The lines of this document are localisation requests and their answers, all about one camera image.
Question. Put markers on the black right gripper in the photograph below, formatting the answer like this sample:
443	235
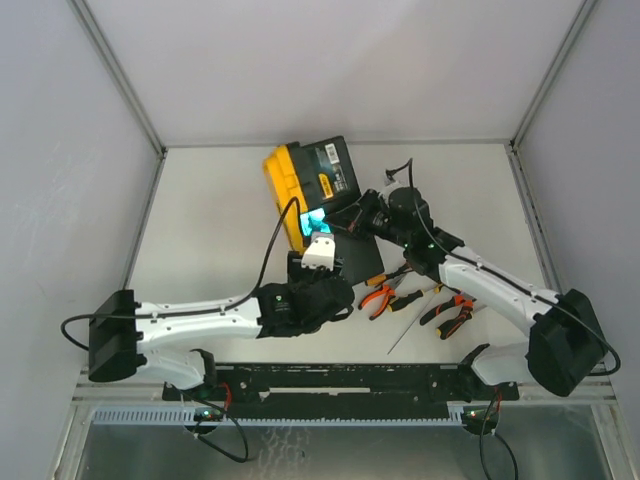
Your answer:
361	212

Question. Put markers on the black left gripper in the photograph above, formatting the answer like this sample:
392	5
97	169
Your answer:
304	273

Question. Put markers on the yellow black plastic toolbox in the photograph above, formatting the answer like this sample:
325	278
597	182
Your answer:
321	177

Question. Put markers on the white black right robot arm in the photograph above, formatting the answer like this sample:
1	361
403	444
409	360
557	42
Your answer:
563	341

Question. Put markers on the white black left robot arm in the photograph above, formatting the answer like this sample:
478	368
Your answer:
127	337

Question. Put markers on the orange needle nose pliers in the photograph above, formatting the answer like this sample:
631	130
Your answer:
384	292

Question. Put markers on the black orange long screwdriver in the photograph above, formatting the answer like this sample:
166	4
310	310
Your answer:
398	303

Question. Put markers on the thin metal rod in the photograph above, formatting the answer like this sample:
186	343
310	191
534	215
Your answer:
416	317

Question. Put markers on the black orange combination pliers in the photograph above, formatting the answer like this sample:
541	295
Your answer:
460	308

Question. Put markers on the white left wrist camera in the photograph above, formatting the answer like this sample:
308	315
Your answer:
320	253

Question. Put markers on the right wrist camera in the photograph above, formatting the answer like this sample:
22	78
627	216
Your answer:
390	184

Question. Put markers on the red handled screwdriver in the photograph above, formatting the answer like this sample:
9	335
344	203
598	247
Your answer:
396	273

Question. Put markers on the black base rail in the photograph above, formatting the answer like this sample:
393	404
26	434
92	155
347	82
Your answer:
244	382

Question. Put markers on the grey cable duct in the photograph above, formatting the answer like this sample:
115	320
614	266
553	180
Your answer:
189	415

